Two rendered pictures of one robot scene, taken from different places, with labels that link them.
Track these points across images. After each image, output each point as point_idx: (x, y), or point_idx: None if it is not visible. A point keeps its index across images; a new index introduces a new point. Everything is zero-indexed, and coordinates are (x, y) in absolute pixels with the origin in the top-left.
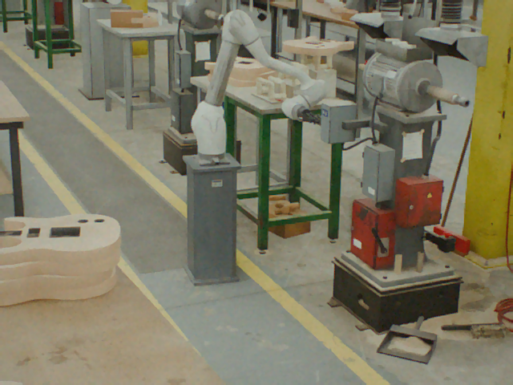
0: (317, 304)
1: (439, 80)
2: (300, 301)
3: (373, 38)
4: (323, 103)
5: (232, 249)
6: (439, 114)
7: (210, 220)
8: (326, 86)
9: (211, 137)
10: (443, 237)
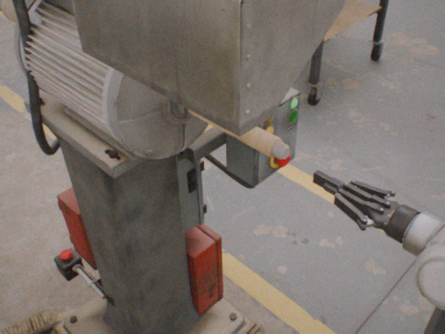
0: (265, 333)
1: None
2: (288, 331)
3: (269, 113)
4: (295, 89)
5: (427, 327)
6: (40, 96)
7: None
8: (421, 260)
9: None
10: (72, 253)
